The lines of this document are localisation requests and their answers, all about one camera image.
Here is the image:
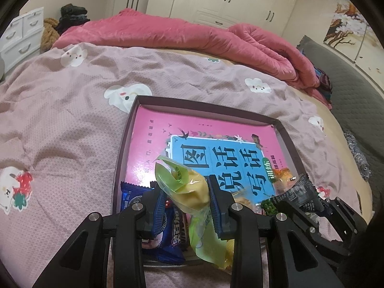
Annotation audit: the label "grey padded headboard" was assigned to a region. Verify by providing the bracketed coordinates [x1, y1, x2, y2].
[297, 35, 384, 192]

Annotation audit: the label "pink quilt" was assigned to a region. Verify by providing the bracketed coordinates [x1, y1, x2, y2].
[51, 8, 333, 110]

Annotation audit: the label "clear green cake packet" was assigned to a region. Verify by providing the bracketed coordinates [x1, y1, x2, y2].
[154, 155, 234, 272]

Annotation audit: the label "dark grey snack packet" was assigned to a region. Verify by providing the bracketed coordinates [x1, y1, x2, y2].
[271, 174, 326, 213]

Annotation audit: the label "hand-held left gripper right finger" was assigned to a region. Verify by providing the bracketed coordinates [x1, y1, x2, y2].
[208, 174, 342, 288]

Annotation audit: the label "grey patterned cloth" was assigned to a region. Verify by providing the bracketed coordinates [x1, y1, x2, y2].
[343, 130, 372, 182]

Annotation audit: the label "dark shallow cardboard box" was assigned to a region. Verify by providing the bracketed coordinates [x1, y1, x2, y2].
[111, 95, 309, 267]

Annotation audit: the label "clear green pea snack packet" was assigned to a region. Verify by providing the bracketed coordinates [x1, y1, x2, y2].
[260, 199, 281, 216]

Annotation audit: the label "printed pink bed sheet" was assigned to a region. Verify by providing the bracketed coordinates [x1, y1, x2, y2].
[0, 42, 374, 288]

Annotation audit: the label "dark clothes pile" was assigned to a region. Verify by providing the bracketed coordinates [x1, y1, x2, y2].
[58, 4, 90, 33]

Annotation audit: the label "brown plush blanket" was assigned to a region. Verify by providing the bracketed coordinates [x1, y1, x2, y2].
[40, 18, 60, 51]

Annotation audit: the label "colourful folded clothes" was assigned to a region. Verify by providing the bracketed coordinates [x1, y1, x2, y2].
[312, 66, 333, 102]

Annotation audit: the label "tree wall painting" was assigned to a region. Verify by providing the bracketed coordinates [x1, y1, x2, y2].
[323, 1, 384, 69]

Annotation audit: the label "pink book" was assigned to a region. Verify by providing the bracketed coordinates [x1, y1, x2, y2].
[124, 105, 290, 198]

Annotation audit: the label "white wardrobe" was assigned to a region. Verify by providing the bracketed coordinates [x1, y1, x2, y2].
[145, 0, 300, 36]

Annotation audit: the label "blue sandwich cookie packet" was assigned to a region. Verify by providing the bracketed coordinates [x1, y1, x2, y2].
[120, 181, 158, 243]

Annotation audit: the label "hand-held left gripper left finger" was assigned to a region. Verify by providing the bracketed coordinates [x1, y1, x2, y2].
[31, 181, 168, 288]

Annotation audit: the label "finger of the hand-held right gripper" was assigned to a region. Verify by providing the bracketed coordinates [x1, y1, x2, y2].
[322, 197, 369, 246]
[276, 199, 327, 246]

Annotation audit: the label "blue snack packet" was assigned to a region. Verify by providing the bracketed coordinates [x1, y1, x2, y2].
[156, 199, 186, 266]

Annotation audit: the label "white drawer cabinet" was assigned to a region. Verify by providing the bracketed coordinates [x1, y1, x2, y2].
[0, 6, 45, 72]

